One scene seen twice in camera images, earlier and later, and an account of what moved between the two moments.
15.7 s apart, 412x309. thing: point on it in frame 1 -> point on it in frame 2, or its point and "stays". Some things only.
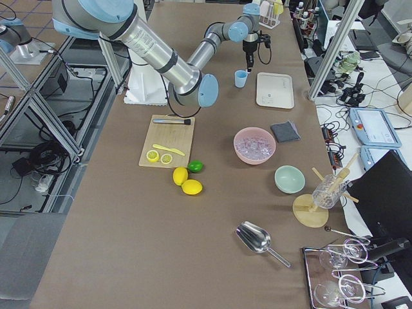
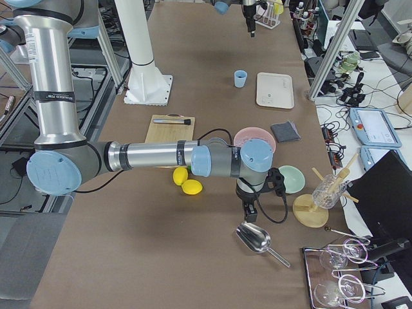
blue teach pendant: [373, 128] stays
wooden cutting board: [174, 136] stays
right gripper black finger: [250, 56] -> [274, 181]
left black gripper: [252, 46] -> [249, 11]
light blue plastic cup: [241, 76] stays
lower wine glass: [329, 293] stays
